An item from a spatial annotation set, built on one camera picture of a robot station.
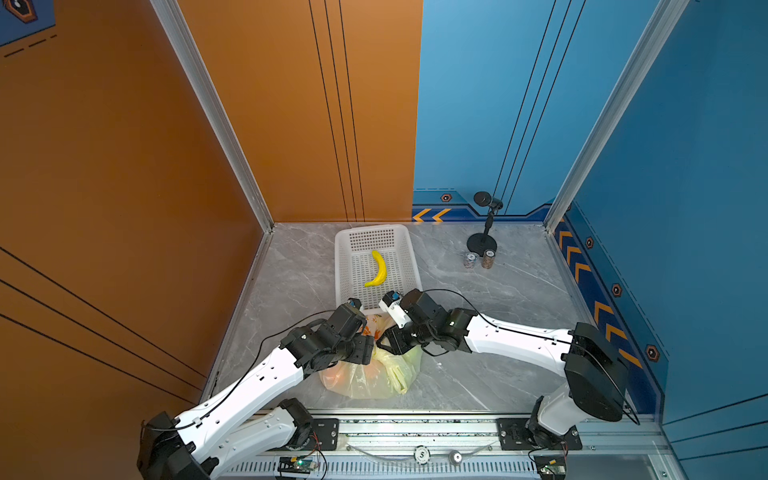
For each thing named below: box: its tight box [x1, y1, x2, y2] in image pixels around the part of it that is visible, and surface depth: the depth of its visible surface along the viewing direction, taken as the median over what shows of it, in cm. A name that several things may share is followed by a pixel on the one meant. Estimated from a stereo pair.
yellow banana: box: [364, 250, 387, 287], surface depth 104 cm
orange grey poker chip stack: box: [481, 249, 496, 269], surface depth 105 cm
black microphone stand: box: [466, 191, 504, 257], surface depth 114 cm
